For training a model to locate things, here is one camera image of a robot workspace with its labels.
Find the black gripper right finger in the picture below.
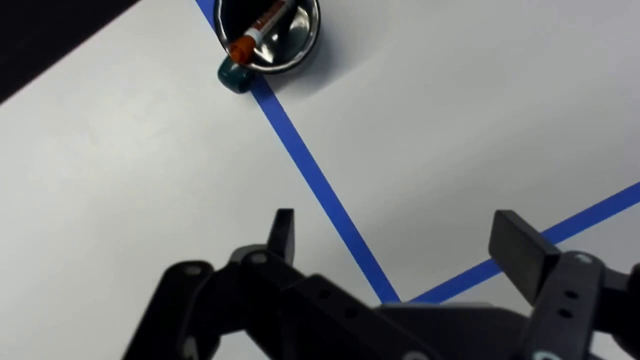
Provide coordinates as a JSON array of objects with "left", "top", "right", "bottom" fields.
[{"left": 487, "top": 207, "right": 640, "bottom": 360}]

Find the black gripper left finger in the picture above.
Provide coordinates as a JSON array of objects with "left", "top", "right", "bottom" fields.
[{"left": 122, "top": 207, "right": 428, "bottom": 360}]

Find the orange Expo dry-erase marker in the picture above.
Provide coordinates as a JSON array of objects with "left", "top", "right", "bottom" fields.
[{"left": 228, "top": 0, "right": 295, "bottom": 66}]

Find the blue tape strip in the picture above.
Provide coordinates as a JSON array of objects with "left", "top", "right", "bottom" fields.
[
  {"left": 196, "top": 0, "right": 403, "bottom": 305},
  {"left": 407, "top": 180, "right": 640, "bottom": 305}
]

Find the dark teal speckled mug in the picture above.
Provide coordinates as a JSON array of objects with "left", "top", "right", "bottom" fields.
[{"left": 213, "top": 0, "right": 324, "bottom": 94}]

